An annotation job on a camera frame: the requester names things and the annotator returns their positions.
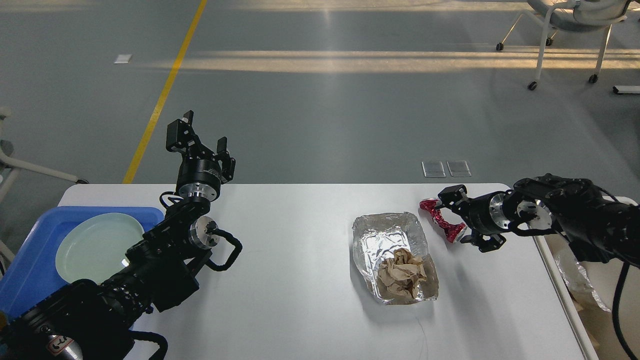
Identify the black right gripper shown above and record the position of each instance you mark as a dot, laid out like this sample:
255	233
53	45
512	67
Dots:
485	215

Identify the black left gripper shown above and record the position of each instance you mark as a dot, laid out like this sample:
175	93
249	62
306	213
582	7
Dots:
198	177

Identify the red shiny wrapper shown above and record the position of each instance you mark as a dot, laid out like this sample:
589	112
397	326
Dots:
453	232

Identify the aluminium foil tray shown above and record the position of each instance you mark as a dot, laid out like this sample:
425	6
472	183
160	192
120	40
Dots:
375	237

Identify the mint green plate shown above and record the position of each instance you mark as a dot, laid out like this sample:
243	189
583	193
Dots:
96	248

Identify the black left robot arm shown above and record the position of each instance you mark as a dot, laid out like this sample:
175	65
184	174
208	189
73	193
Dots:
88	321

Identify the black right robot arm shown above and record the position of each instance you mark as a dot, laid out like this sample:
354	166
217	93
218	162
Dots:
596	226

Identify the right clear floor plate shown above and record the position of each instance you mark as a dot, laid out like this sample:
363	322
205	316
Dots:
459	168

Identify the clear floor plate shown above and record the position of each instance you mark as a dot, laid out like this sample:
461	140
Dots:
433	169
459	168

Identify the left clear floor plate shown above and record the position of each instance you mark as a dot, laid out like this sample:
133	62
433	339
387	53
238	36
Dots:
433	169

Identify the crumpled brown paper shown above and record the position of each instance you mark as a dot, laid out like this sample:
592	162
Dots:
402	275

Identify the white floor tag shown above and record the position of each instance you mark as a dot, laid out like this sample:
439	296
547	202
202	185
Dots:
122	59

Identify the white plastic bin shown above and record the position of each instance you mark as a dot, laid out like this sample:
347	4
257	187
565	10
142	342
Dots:
593	329

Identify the white chair base left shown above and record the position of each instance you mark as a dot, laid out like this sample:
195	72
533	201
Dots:
13	167

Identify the white bar on floor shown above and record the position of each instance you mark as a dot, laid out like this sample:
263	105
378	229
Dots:
626	89

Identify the blue plastic tray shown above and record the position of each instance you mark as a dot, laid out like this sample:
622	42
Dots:
32	276

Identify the white rolling chair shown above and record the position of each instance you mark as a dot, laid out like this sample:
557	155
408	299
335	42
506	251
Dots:
574	16

